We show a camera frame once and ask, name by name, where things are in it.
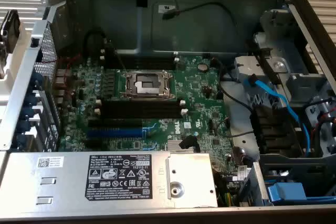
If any grey metal PC case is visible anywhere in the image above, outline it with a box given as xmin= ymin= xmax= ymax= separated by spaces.
xmin=0 ymin=0 xmax=336 ymax=224

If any thin metal locking lever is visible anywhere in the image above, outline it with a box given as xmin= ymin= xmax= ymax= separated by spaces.
xmin=115 ymin=49 xmax=128 ymax=72

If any silver socket cover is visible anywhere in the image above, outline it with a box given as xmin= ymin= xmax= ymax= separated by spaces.
xmin=125 ymin=71 xmax=171 ymax=96

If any CPU socket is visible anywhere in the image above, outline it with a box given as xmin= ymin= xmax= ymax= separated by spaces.
xmin=119 ymin=69 xmax=177 ymax=102

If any green motherboard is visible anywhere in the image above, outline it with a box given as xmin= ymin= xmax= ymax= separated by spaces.
xmin=56 ymin=53 xmax=237 ymax=183

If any long black expansion slot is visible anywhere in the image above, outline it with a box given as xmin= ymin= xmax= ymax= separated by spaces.
xmin=88 ymin=119 xmax=144 ymax=128

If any blue card retention clip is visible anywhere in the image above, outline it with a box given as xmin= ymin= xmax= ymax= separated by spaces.
xmin=16 ymin=119 xmax=33 ymax=135
xmin=15 ymin=134 xmax=30 ymax=149
xmin=19 ymin=106 xmax=36 ymax=120
xmin=25 ymin=93 xmax=40 ymax=107
xmin=29 ymin=72 xmax=45 ymax=88

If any blue expansion slot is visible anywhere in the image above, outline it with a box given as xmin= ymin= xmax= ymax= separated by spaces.
xmin=86 ymin=128 xmax=144 ymax=138

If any black computer part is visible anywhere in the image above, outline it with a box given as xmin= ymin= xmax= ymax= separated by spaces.
xmin=0 ymin=10 xmax=13 ymax=53

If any grey metal disk bay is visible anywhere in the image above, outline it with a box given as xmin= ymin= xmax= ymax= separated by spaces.
xmin=253 ymin=8 xmax=312 ymax=77

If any silver finned heatsink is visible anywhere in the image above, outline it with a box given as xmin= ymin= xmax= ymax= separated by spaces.
xmin=167 ymin=140 xmax=198 ymax=154

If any short black expansion slot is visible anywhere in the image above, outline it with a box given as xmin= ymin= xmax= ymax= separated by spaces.
xmin=84 ymin=138 xmax=103 ymax=149

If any black power supply label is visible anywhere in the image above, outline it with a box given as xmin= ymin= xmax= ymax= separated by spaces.
xmin=84 ymin=154 xmax=153 ymax=200

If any round black board component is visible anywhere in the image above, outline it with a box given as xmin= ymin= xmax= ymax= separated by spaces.
xmin=232 ymin=146 xmax=247 ymax=162

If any black plastic drive carrier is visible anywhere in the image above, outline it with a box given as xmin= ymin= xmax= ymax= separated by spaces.
xmin=249 ymin=104 xmax=302 ymax=158

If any white QR code sticker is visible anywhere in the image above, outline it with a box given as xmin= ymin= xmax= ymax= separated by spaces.
xmin=37 ymin=156 xmax=65 ymax=169

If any silver round fastener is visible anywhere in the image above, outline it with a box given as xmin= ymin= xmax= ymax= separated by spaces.
xmin=170 ymin=182 xmax=184 ymax=198

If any silver power supply box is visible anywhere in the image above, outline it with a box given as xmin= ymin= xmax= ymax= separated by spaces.
xmin=0 ymin=152 xmax=218 ymax=209

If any white barcode sticker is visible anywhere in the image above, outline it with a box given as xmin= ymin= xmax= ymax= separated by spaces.
xmin=234 ymin=165 xmax=249 ymax=182

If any disk bay with blue latch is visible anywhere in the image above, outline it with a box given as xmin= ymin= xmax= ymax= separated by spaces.
xmin=237 ymin=154 xmax=336 ymax=207

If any blue plastic latch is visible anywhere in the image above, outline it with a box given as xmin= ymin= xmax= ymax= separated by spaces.
xmin=267 ymin=182 xmax=308 ymax=205

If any white case wall label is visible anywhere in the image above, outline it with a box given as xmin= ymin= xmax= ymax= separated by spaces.
xmin=157 ymin=3 xmax=176 ymax=14

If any thick black wire loop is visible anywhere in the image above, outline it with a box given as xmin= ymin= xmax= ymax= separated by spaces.
xmin=83 ymin=28 xmax=109 ymax=58

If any red black twisted wire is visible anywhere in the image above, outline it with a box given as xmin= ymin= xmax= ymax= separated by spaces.
xmin=41 ymin=52 xmax=82 ymax=99

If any light grey metal bracket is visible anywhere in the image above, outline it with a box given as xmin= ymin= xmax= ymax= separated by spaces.
xmin=233 ymin=55 xmax=289 ymax=83

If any thin black wire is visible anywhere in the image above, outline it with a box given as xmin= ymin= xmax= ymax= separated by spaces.
xmin=209 ymin=57 xmax=254 ymax=112

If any black flat wire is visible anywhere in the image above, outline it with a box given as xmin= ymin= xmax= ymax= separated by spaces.
xmin=245 ymin=39 xmax=283 ymax=86

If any black wire connector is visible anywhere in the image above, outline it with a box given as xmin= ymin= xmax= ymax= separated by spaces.
xmin=177 ymin=134 xmax=198 ymax=150

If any blue flat data wire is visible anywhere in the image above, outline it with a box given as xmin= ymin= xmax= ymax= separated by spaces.
xmin=243 ymin=76 xmax=312 ymax=158

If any grey disk bay frame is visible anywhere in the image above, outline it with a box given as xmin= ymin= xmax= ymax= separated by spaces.
xmin=286 ymin=73 xmax=336 ymax=156

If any yellow green wire bundle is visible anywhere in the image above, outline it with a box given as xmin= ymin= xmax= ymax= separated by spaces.
xmin=217 ymin=191 xmax=236 ymax=207

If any thin red wire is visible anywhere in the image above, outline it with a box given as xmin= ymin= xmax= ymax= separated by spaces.
xmin=313 ymin=111 xmax=336 ymax=135

